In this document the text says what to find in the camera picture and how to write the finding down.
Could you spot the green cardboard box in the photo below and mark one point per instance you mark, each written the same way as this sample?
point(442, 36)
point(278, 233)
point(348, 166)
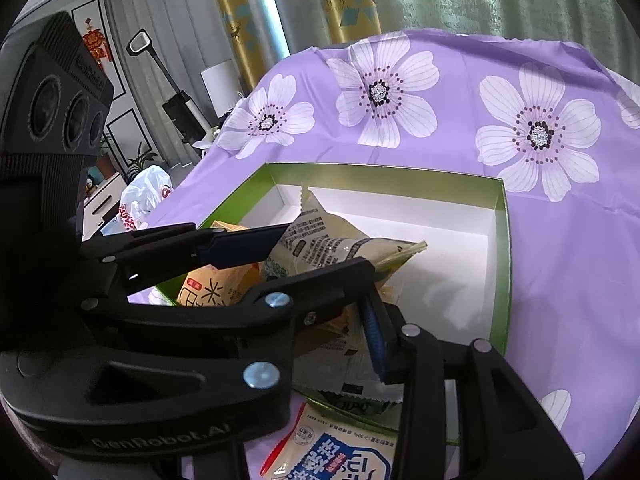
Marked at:
point(502, 260)

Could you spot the yellow patterned curtain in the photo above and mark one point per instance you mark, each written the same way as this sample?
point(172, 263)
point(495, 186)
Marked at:
point(232, 10)

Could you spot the white snack packet red border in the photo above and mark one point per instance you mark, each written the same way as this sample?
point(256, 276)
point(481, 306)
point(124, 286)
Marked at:
point(320, 452)

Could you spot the white red plastic bag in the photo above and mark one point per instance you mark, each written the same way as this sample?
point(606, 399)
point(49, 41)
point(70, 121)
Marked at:
point(145, 195)

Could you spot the pale green text snack packet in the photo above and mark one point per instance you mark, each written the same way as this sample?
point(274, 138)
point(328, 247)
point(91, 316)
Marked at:
point(325, 242)

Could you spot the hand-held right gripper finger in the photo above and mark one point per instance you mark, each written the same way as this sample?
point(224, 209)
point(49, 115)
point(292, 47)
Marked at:
point(374, 340)

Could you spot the potted plant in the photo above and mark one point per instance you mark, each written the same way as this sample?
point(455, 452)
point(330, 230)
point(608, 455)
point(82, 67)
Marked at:
point(140, 160)

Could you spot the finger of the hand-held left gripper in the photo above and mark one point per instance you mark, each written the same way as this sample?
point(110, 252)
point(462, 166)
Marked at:
point(240, 249)
point(320, 285)

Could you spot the white cabinet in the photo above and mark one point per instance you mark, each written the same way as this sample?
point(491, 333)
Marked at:
point(102, 210)

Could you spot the white board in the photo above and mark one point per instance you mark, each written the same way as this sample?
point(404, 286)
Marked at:
point(220, 85)

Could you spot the black white stick vacuum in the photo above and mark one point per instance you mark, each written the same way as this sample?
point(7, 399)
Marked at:
point(172, 105)

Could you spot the orange yellow snack packet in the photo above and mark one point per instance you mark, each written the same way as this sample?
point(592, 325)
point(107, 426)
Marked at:
point(220, 285)

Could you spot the purple floral tablecloth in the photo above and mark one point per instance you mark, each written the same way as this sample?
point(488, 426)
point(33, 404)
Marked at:
point(565, 285)

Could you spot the silver white blue print packet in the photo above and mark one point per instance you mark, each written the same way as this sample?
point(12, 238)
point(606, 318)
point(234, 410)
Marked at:
point(345, 380)

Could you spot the red wall ornament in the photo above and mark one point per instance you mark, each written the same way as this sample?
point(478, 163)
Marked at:
point(97, 45)

